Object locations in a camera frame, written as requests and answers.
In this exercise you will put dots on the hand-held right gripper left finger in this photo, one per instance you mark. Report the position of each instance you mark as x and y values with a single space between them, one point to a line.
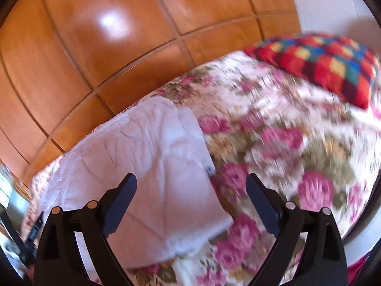
125 197

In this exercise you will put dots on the floral bedspread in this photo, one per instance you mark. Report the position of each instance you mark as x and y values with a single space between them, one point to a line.
282 155

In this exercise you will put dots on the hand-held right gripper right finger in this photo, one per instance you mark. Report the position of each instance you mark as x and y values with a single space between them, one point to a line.
259 197

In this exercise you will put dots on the checkered pillow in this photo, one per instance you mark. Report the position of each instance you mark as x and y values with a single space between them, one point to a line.
327 65

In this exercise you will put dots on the red cloth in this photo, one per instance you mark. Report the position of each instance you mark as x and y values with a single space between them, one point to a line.
357 271

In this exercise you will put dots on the wooden wardrobe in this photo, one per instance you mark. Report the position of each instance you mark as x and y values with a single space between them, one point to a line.
89 65

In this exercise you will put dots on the white quilted jacket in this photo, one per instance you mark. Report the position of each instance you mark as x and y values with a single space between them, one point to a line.
148 161

